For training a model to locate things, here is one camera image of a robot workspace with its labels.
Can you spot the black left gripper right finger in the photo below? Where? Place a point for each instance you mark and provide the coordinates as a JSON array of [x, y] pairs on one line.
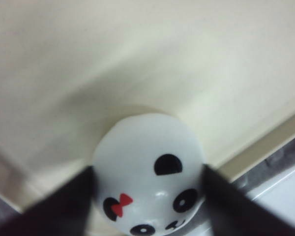
[[231, 213]]

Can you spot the beige plastic tray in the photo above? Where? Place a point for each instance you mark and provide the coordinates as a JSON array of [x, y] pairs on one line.
[[71, 69]]

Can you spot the white panda bun tray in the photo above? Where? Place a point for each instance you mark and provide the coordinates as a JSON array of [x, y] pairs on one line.
[[148, 171]]

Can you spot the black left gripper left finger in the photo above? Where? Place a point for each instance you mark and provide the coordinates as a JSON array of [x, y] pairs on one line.
[[63, 213]]

